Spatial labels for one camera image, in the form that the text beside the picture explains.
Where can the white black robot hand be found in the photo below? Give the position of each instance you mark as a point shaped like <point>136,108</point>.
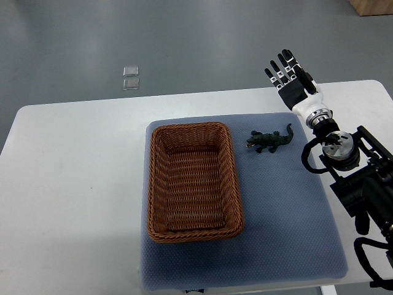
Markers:
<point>297,89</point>

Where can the dark toy crocodile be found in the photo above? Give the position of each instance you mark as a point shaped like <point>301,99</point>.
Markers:
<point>271,141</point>

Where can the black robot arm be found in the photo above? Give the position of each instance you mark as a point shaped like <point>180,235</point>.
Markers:
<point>362,171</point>

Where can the brown wicker basket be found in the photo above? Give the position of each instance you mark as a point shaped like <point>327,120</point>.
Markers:
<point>193,190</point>

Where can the wooden furniture corner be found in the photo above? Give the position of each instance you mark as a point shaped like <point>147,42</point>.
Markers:
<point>372,7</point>

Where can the blue grey foam mat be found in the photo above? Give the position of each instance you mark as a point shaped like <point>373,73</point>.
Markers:
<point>289,234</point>

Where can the upper floor socket plate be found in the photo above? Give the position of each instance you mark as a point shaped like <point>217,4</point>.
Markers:
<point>130,71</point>

